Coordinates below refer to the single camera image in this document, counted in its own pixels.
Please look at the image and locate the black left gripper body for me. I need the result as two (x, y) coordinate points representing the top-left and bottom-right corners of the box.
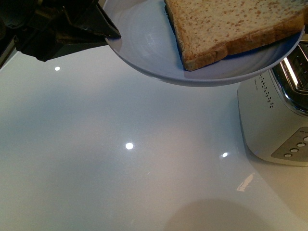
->
(0, 0), (106, 62)

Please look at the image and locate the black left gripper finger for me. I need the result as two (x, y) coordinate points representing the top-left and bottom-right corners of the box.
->
(64, 0), (121, 39)

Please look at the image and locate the slice of brown bread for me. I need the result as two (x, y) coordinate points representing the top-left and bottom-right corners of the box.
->
(165, 0), (308, 71)

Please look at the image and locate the grey round plate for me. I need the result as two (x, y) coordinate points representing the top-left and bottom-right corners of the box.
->
(103, 0), (303, 87)

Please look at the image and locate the silver two-slot toaster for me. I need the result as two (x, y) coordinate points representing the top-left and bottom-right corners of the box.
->
(237, 39), (308, 167)

